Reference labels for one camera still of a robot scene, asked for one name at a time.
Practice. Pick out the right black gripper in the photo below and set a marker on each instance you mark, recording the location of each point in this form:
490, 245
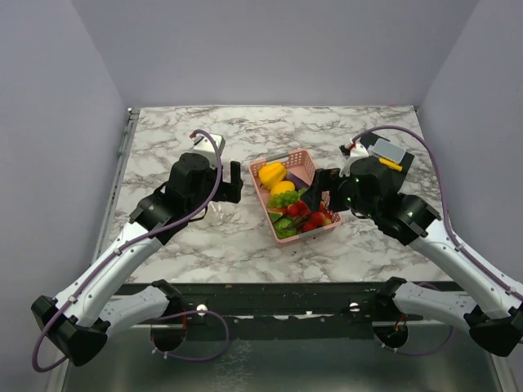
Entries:
314, 193

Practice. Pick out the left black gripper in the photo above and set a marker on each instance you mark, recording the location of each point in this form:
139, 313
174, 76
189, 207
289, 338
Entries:
230, 192

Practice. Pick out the red cherry bunch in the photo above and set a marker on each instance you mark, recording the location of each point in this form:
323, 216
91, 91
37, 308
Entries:
304, 220

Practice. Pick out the green grape bunch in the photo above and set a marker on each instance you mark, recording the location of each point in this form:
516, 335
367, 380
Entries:
282, 201

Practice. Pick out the clear zip top bag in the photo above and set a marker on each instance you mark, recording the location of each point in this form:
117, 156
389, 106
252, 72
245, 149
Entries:
216, 213

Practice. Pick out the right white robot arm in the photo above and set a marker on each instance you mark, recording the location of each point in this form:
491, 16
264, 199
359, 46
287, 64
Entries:
489, 310

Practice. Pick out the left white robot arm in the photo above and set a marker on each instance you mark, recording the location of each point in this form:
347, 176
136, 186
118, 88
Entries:
80, 319

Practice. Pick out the purple eggplant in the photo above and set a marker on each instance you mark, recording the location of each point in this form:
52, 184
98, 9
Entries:
298, 182

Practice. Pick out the yellow lemon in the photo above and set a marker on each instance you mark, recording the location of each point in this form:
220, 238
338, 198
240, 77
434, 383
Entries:
282, 187

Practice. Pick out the pink plastic basket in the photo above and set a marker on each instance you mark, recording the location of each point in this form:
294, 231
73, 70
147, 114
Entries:
300, 163

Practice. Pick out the yellow bell pepper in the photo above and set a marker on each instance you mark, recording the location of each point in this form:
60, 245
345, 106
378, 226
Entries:
272, 174

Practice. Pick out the green round fruit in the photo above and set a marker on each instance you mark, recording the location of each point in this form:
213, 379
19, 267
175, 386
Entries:
285, 227

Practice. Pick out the watermelon slice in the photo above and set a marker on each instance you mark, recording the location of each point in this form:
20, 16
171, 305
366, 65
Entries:
275, 215

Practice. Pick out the yellow small tool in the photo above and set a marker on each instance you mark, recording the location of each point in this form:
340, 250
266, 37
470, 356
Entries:
393, 166

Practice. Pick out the black scale board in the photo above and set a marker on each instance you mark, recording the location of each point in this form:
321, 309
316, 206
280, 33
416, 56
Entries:
398, 178

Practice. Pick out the grey rectangular box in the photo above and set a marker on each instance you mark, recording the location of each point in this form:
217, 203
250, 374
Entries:
385, 149

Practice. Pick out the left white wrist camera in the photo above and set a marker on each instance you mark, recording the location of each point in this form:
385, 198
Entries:
203, 146

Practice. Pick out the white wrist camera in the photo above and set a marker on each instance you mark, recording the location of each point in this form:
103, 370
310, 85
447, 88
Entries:
203, 146
353, 152

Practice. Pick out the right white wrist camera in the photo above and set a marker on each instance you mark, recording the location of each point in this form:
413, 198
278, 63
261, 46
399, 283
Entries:
353, 152

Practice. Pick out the black mounting rail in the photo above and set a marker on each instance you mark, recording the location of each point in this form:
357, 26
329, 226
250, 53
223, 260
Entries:
282, 311

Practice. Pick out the left aluminium frame rail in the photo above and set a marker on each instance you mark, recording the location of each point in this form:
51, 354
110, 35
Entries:
122, 159

